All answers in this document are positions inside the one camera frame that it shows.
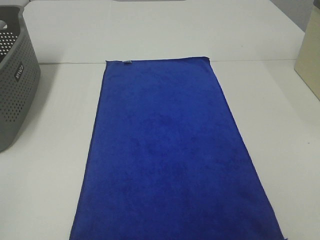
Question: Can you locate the beige box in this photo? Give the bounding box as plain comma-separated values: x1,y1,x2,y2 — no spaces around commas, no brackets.
294,0,320,98

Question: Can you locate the grey perforated plastic basket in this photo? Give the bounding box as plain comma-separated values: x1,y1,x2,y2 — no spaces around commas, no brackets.
0,5,41,151

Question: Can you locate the blue microfiber towel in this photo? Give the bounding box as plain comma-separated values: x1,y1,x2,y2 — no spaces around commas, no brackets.
69,56,284,240

